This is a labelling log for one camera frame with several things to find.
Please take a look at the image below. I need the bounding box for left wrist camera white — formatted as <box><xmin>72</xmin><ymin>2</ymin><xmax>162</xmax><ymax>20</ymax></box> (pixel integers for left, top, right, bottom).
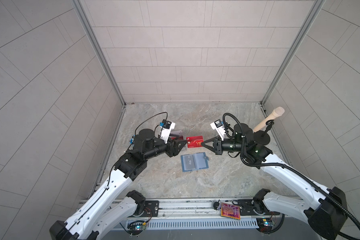
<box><xmin>160</xmin><ymin>119</ymin><xmax>176</xmax><ymax>144</ymax></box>

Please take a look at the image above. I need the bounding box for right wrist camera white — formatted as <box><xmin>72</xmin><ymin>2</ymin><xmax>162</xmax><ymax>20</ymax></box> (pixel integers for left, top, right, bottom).
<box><xmin>211</xmin><ymin>119</ymin><xmax>226</xmax><ymax>140</ymax></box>

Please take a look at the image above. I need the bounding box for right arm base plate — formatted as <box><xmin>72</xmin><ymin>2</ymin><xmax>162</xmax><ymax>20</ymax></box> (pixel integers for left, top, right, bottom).
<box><xmin>232</xmin><ymin>199</ymin><xmax>281</xmax><ymax>217</ymax></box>

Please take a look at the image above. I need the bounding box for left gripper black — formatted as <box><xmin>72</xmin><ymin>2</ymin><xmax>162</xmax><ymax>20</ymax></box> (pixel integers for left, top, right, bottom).
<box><xmin>140</xmin><ymin>134</ymin><xmax>186</xmax><ymax>162</ymax></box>

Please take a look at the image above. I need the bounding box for red VIP card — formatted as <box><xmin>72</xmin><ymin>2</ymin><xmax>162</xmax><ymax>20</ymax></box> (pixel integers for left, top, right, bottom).
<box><xmin>186</xmin><ymin>136</ymin><xmax>204</xmax><ymax>149</ymax></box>

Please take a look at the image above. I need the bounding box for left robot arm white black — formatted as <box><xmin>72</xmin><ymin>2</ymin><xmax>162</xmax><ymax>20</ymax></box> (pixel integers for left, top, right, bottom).
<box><xmin>49</xmin><ymin>129</ymin><xmax>187</xmax><ymax>240</ymax></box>

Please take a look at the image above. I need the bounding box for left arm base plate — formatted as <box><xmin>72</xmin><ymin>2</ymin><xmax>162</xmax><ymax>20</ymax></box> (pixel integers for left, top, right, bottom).
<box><xmin>131</xmin><ymin>201</ymin><xmax>160</xmax><ymax>218</ymax></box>

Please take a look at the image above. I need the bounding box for pink orange patterned card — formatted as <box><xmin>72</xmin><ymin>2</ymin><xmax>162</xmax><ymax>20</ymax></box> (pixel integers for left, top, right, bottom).
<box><xmin>221</xmin><ymin>203</ymin><xmax>241</xmax><ymax>220</ymax></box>

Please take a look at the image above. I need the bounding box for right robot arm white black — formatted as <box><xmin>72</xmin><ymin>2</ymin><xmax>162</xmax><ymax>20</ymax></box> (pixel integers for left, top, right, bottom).
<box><xmin>202</xmin><ymin>120</ymin><xmax>360</xmax><ymax>240</ymax></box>

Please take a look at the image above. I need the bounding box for black corrugated cable conduit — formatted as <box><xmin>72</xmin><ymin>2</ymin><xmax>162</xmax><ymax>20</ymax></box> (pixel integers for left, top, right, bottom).
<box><xmin>222</xmin><ymin>112</ymin><xmax>360</xmax><ymax>240</ymax></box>

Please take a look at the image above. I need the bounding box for beige microphone on stand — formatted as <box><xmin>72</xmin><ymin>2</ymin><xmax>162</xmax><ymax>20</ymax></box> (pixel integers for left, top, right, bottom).
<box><xmin>254</xmin><ymin>107</ymin><xmax>285</xmax><ymax>146</ymax></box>

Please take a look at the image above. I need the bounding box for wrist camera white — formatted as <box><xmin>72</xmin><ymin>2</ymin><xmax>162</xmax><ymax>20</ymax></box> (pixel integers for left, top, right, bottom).
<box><xmin>211</xmin><ymin>119</ymin><xmax>226</xmax><ymax>140</ymax></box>
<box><xmin>160</xmin><ymin>119</ymin><xmax>176</xmax><ymax>144</ymax></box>

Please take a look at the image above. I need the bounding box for blue card holder wallet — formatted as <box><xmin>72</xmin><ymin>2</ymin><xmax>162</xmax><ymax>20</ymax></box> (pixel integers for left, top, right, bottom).
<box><xmin>181</xmin><ymin>152</ymin><xmax>209</xmax><ymax>172</ymax></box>

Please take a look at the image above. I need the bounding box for blue toy car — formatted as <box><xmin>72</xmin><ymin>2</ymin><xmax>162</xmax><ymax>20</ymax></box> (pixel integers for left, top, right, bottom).
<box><xmin>130</xmin><ymin>135</ymin><xmax>135</xmax><ymax>144</ymax></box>

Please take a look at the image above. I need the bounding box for green circuit board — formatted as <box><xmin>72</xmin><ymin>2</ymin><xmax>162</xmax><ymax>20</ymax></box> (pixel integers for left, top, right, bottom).
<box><xmin>127</xmin><ymin>221</ymin><xmax>148</xmax><ymax>236</ymax></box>
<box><xmin>256</xmin><ymin>218</ymin><xmax>275</xmax><ymax>233</ymax></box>

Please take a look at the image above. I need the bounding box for left green circuit board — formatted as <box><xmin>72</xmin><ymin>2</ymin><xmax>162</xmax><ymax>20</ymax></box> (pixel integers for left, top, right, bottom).
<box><xmin>127</xmin><ymin>221</ymin><xmax>148</xmax><ymax>236</ymax></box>

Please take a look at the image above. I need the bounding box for right green circuit board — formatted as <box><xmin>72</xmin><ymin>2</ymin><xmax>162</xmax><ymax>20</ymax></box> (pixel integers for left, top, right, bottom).
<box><xmin>256</xmin><ymin>218</ymin><xmax>275</xmax><ymax>233</ymax></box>

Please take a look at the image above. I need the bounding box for small black knob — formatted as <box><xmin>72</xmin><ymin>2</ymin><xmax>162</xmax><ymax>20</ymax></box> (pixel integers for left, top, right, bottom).
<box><xmin>213</xmin><ymin>200</ymin><xmax>221</xmax><ymax>211</ymax></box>

